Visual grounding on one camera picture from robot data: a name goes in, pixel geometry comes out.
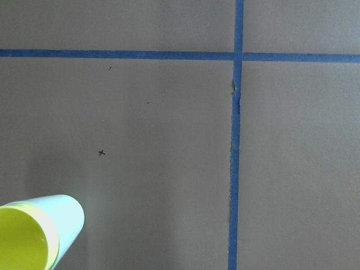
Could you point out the green plastic cup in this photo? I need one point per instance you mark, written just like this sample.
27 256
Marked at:
67 214

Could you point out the yellow plastic cup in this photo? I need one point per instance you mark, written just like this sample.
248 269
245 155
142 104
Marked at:
29 238

